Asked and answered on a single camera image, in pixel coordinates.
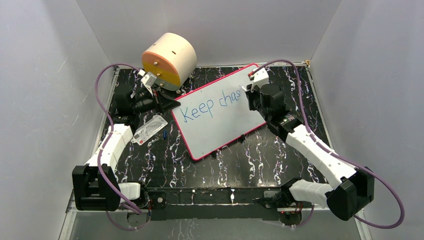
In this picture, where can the round pastel drawer cabinet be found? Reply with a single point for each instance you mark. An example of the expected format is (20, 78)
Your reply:
(172, 59)

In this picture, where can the pink framed whiteboard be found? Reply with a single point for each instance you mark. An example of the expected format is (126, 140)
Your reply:
(216, 114)

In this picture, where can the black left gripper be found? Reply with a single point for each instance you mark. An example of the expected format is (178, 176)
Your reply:
(162, 103)

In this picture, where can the black whiteboard stand foot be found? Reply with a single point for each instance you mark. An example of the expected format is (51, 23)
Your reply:
(214, 154)
(242, 138)

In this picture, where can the clear plastic marker package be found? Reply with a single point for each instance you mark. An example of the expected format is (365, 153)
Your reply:
(149, 129)

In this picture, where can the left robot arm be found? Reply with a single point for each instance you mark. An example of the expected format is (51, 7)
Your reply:
(137, 116)

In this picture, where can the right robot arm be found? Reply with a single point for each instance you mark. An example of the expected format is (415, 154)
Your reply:
(348, 189)

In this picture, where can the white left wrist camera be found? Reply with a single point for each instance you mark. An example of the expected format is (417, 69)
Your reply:
(148, 79)

